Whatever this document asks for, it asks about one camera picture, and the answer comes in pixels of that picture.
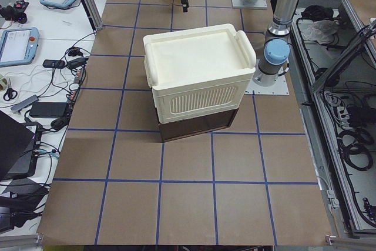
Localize black laptop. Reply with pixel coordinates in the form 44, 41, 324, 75
1, 112, 42, 181

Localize black scissors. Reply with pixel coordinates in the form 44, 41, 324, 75
3, 87, 18, 102

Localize cream plastic storage box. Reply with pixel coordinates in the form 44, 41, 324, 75
143, 24, 256, 123

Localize black power brick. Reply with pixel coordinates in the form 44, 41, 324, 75
29, 102, 67, 118

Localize white crumpled cloth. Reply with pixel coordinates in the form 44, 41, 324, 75
303, 20, 338, 44

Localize dark wooden drawer cabinet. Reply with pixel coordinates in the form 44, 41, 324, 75
154, 108, 239, 142

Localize lower blue teach pendant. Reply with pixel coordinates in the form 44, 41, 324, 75
1, 27, 39, 68

